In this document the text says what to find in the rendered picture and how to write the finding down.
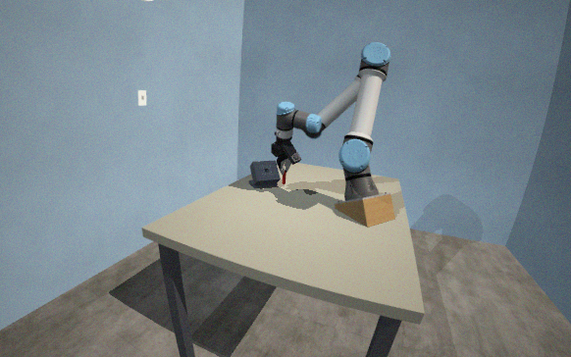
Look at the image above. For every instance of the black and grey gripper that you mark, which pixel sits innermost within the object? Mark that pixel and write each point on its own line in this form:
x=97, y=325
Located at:
x=282, y=160

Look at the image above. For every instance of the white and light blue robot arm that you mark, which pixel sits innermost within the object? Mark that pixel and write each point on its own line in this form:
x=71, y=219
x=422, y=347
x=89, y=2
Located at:
x=355, y=152

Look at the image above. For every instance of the dark grey sloped panel with square hole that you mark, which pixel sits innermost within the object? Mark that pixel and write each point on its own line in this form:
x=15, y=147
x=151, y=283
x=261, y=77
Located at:
x=264, y=174

